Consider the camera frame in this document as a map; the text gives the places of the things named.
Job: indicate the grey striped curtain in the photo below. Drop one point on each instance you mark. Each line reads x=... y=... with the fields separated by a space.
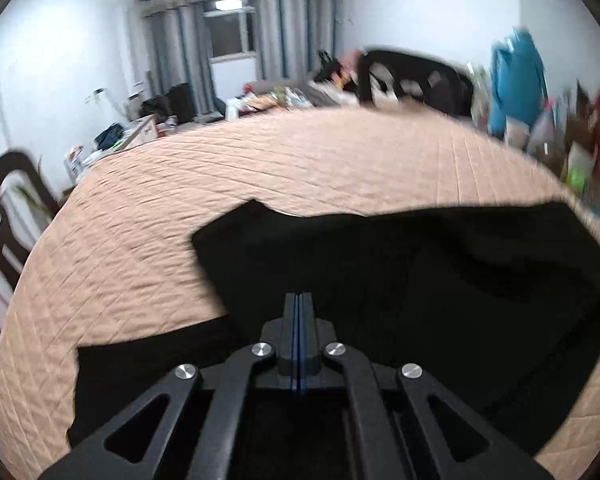
x=175 y=50
x=295 y=25

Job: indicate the black plastic chair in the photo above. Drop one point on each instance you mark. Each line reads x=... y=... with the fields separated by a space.
x=450 y=90
x=15 y=157

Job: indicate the blue thermos jug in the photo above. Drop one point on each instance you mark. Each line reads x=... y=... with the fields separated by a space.
x=525 y=75

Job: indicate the peach quilted blanket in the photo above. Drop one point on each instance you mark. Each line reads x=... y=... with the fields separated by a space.
x=230 y=170

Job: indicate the black suitcase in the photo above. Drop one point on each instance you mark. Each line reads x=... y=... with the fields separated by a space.
x=177 y=97

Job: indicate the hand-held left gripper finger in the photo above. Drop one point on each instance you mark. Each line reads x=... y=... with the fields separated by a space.
x=292 y=330
x=304 y=330

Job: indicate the grey sofa with clutter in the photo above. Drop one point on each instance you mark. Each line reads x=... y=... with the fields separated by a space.
x=290 y=92

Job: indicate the black pants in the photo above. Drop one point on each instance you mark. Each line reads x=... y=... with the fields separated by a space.
x=430 y=285

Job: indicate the window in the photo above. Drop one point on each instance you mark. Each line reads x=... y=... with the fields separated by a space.
x=227 y=30

